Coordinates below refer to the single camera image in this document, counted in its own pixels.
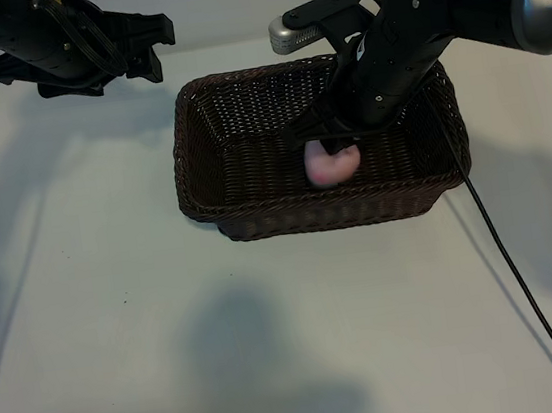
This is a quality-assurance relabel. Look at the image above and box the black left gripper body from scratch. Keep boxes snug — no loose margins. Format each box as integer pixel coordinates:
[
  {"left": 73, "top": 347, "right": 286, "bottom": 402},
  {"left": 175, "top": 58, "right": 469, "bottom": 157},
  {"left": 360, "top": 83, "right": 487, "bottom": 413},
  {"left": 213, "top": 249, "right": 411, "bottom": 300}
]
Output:
[{"left": 0, "top": 0, "right": 142, "bottom": 109}]

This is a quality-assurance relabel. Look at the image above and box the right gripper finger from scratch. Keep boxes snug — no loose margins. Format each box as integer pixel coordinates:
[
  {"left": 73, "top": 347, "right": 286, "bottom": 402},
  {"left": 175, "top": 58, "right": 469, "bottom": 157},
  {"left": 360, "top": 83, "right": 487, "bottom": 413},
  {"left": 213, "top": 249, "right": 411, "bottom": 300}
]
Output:
[{"left": 320, "top": 133, "right": 357, "bottom": 160}]

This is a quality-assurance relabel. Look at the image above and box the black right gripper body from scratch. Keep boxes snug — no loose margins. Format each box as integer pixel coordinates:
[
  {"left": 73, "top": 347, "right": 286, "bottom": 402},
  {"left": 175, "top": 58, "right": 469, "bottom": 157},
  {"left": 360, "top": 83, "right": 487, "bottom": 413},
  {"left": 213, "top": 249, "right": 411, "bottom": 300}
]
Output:
[{"left": 276, "top": 0, "right": 467, "bottom": 148}]

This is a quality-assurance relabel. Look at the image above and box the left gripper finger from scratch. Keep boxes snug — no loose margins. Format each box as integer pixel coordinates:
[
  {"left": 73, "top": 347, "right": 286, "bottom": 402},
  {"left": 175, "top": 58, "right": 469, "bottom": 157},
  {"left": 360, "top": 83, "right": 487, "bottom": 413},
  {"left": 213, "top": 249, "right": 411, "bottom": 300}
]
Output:
[
  {"left": 103, "top": 3, "right": 178, "bottom": 55},
  {"left": 122, "top": 42, "right": 165, "bottom": 88}
]

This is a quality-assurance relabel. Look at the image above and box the pink apple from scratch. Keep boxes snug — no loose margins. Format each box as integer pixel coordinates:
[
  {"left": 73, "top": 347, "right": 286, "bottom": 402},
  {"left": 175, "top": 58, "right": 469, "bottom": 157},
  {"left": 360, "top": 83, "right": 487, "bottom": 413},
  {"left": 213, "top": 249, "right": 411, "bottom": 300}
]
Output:
[{"left": 300, "top": 133, "right": 366, "bottom": 193}]

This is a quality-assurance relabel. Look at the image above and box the dark brown wicker basket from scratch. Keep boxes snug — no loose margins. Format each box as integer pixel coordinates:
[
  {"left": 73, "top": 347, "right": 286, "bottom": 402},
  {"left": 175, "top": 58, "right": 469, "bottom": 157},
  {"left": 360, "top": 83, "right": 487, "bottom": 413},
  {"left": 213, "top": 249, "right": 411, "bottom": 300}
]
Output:
[{"left": 161, "top": 37, "right": 479, "bottom": 251}]

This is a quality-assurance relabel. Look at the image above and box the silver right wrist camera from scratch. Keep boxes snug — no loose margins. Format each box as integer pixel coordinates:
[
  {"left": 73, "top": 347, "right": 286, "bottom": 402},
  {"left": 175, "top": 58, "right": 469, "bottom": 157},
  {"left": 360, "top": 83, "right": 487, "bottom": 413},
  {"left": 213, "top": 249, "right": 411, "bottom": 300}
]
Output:
[{"left": 264, "top": 0, "right": 388, "bottom": 58}]

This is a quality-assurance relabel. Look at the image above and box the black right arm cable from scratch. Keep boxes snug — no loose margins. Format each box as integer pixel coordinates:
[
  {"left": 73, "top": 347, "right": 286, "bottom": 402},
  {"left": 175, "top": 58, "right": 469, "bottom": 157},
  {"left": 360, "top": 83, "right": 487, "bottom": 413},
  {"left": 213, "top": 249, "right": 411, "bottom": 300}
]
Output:
[{"left": 419, "top": 66, "right": 552, "bottom": 413}]

